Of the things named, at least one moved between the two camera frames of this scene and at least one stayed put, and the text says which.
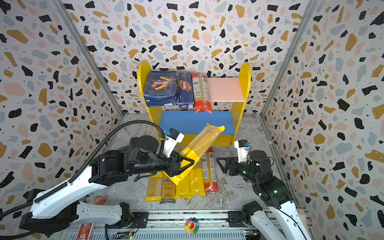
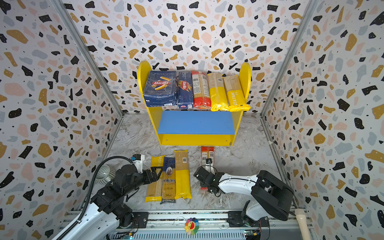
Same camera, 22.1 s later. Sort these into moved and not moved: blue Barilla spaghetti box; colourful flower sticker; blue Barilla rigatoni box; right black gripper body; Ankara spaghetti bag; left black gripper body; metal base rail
Moved: right black gripper body; left black gripper body
Not moved: colourful flower sticker; Ankara spaghetti bag; metal base rail; blue Barilla rigatoni box; blue Barilla spaghetti box
